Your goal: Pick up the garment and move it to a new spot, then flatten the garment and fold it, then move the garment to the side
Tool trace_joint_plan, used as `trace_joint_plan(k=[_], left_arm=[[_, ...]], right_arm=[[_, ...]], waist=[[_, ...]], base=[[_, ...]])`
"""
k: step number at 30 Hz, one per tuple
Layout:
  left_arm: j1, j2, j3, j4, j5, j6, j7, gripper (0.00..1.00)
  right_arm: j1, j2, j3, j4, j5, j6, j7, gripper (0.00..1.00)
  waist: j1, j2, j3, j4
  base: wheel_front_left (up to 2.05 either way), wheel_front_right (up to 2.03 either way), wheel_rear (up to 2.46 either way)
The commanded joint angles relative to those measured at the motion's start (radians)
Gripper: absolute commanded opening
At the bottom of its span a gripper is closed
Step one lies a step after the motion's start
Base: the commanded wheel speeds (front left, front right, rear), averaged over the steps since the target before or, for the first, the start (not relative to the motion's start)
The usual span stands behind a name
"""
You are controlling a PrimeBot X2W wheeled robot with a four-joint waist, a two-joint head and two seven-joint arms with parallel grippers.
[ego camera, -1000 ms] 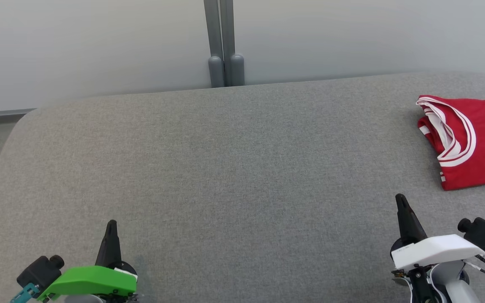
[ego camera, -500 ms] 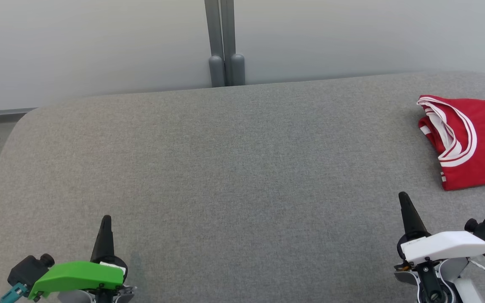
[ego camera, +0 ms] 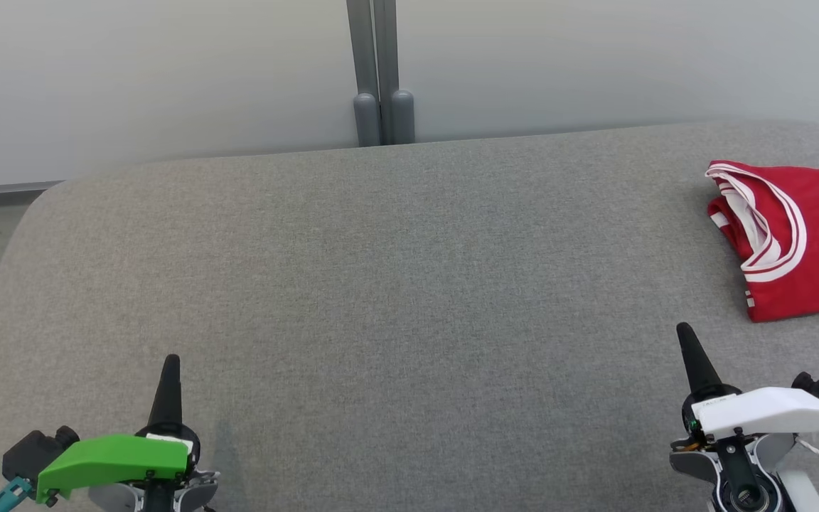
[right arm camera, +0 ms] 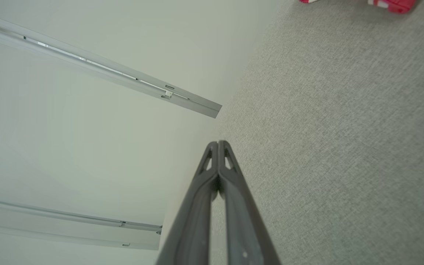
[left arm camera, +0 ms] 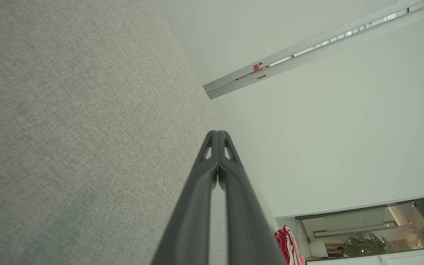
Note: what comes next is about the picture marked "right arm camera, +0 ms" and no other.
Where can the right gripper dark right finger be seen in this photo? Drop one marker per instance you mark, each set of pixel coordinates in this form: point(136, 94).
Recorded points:
point(245, 235)

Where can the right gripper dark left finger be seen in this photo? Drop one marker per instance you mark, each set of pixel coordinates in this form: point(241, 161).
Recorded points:
point(190, 228)

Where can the red white striped jersey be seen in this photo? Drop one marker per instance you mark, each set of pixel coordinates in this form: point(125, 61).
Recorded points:
point(396, 5)

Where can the lower metal frame rail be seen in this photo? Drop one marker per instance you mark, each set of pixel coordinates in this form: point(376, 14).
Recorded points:
point(68, 228)

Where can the grey metal wall post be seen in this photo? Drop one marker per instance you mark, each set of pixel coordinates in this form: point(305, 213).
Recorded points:
point(123, 78)

